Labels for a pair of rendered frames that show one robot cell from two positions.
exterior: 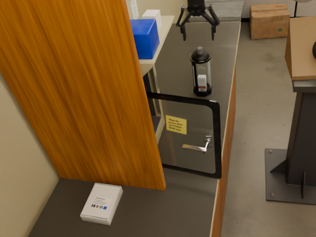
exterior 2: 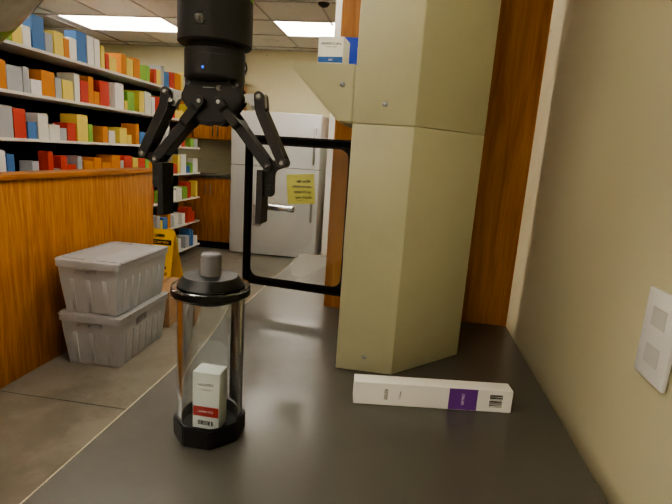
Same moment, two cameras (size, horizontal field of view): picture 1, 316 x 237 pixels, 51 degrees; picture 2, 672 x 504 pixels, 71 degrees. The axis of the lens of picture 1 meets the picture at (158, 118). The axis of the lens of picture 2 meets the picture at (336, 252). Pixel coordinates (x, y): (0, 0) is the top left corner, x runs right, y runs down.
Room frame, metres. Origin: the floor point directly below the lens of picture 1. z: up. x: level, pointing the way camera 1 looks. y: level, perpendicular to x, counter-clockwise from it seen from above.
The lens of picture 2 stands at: (2.07, -0.25, 1.36)
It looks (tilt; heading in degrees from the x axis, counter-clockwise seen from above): 12 degrees down; 166
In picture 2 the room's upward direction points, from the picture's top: 4 degrees clockwise
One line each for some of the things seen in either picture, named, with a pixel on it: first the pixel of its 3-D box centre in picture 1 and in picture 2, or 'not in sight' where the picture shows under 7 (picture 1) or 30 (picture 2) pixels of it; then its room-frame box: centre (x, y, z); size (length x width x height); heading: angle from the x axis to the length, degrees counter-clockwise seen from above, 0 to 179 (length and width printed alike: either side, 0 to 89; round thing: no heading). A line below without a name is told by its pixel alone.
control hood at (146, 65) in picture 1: (151, 49); (335, 102); (1.06, -0.03, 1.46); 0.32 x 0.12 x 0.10; 158
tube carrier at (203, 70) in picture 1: (201, 73); (210, 355); (1.41, -0.27, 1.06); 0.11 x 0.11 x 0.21
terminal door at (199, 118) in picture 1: (179, 138); (297, 215); (0.86, -0.07, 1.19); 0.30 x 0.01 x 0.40; 61
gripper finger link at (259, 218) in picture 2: (184, 33); (262, 196); (1.44, -0.20, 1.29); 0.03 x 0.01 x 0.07; 158
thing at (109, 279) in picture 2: not in sight; (117, 276); (-1.08, -0.91, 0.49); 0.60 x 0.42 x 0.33; 158
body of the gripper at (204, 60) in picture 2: (196, 5); (214, 88); (1.41, -0.27, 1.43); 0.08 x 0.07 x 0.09; 68
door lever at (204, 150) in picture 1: (196, 145); not in sight; (0.80, -0.11, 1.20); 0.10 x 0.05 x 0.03; 61
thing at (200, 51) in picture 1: (200, 53); (211, 276); (1.41, -0.27, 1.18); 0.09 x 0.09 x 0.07
